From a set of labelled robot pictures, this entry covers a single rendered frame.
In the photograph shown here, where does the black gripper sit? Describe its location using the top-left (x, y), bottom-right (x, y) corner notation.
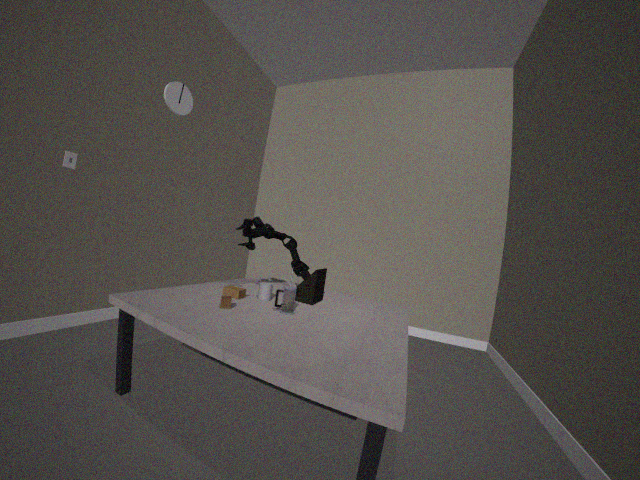
top-left (236, 218), bottom-right (262, 250)

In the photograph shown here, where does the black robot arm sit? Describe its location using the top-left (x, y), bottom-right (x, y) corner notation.
top-left (242, 216), bottom-right (310, 280)

